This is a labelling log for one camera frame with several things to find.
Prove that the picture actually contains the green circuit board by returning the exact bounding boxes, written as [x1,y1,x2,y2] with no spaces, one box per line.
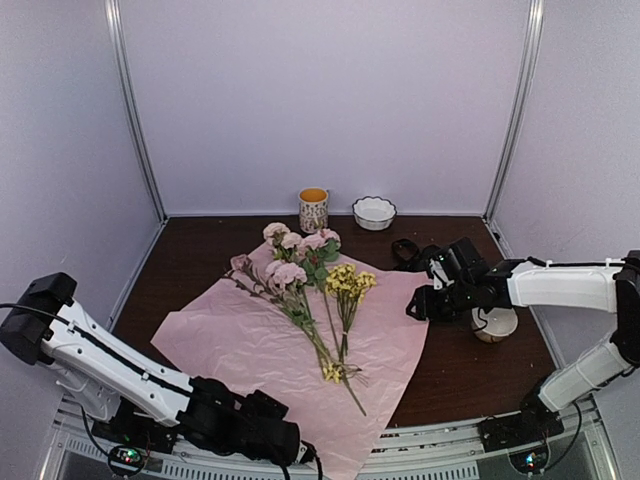
[509,447,550,476]
[107,445,148,476]

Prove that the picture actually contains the plain white bowl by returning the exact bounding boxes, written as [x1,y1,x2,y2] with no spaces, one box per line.
[471,308,518,343]

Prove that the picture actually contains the purple wrapping paper sheet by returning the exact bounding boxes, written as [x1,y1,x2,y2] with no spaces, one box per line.
[151,269,428,479]

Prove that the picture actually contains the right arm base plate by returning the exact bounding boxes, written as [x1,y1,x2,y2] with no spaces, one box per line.
[478,413,564,453]

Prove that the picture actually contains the left green circuit board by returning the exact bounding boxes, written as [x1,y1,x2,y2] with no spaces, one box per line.
[107,445,148,476]

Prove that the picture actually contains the pink carnation stem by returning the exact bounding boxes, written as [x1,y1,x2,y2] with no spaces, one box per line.
[266,223,341,341]

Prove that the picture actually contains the right aluminium frame post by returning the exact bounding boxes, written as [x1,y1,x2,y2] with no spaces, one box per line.
[483,0,545,224]

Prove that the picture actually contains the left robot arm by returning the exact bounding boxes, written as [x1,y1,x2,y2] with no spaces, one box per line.
[1,272,310,467]

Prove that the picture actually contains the pale pink rose stem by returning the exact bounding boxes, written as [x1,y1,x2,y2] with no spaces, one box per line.
[263,222,343,383]

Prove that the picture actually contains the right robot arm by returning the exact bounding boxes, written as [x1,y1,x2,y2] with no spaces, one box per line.
[406,237,639,442]

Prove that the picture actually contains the fake flower bunch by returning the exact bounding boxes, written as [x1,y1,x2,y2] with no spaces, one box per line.
[320,263,377,416]

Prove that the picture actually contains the right green circuit board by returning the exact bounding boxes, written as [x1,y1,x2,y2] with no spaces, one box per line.
[509,447,550,476]

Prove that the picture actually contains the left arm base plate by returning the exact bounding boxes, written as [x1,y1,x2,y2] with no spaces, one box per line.
[91,417,178,454]

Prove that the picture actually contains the left aluminium frame post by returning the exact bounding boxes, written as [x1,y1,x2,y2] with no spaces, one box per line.
[104,0,168,224]

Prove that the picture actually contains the front aluminium rail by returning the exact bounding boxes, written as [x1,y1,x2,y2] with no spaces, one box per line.
[38,399,620,479]

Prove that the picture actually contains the aluminium frame post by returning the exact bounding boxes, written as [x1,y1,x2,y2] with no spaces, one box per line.
[104,0,168,224]
[483,0,545,224]

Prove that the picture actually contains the patterned cup with orange inside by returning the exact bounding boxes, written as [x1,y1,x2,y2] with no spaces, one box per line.
[298,187,329,234]

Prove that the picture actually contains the black printed ribbon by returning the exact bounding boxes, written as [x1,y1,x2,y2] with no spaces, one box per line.
[391,238,440,274]

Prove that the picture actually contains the dusty pink rose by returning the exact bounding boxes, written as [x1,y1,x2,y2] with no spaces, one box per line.
[223,255,319,342]

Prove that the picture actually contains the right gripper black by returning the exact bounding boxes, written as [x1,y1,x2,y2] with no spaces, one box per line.
[407,279,476,322]

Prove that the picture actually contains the white scalloped bowl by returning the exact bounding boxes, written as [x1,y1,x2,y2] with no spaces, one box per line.
[352,196,397,231]

